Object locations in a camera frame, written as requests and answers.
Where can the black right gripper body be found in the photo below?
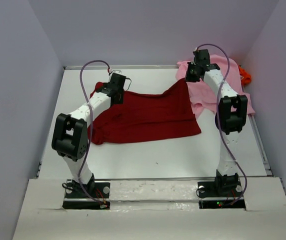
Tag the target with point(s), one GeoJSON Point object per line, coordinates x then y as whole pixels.
{"type": "Point", "coordinates": [191, 74]}

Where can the white cardboard front cover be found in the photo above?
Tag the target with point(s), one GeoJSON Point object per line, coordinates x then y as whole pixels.
{"type": "Point", "coordinates": [153, 210]}

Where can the dark red t shirt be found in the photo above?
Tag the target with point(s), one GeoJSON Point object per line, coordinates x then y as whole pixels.
{"type": "Point", "coordinates": [147, 117]}

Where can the orange cloth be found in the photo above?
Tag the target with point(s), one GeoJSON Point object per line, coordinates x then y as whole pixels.
{"type": "Point", "coordinates": [245, 77]}

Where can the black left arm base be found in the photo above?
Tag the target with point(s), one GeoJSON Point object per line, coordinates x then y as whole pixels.
{"type": "Point", "coordinates": [76, 199]}

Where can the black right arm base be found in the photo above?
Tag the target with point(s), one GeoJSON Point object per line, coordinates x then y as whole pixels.
{"type": "Point", "coordinates": [214, 198]}

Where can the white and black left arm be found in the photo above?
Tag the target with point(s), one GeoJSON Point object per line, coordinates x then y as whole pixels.
{"type": "Point", "coordinates": [73, 132]}

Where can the white back table rail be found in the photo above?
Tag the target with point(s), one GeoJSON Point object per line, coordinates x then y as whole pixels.
{"type": "Point", "coordinates": [121, 67]}

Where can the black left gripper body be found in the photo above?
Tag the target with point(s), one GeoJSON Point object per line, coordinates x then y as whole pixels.
{"type": "Point", "coordinates": [120, 98]}

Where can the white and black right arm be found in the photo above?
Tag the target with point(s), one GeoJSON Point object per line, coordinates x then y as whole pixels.
{"type": "Point", "coordinates": [230, 118]}

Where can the pink t shirt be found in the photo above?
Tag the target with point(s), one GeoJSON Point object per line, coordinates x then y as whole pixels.
{"type": "Point", "coordinates": [202, 97]}

